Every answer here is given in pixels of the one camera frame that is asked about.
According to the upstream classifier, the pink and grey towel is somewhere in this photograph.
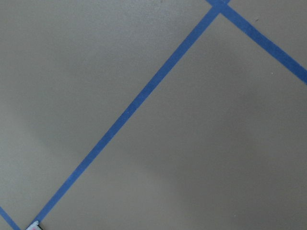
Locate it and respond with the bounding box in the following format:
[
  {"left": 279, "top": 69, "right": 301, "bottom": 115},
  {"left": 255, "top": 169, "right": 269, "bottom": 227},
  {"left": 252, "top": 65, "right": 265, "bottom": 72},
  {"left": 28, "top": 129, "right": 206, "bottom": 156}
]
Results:
[{"left": 26, "top": 221, "right": 41, "bottom": 230}]

